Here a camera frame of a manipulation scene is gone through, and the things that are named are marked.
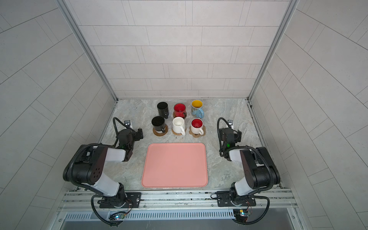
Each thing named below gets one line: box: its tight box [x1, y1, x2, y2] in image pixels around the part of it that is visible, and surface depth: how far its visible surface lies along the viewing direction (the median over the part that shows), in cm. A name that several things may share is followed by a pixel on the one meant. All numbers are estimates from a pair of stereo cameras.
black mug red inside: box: [173, 102, 187, 119], surface depth 105 cm
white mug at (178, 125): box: [172, 116, 186, 137], surface depth 94 cm
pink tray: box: [141, 142, 209, 188], surface depth 82 cm
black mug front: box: [151, 115, 166, 133], surface depth 93 cm
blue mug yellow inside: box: [190, 99, 205, 119], surface depth 102 cm
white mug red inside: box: [190, 117, 205, 136], surface depth 96 cm
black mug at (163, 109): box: [156, 101, 170, 120], surface depth 101 cm
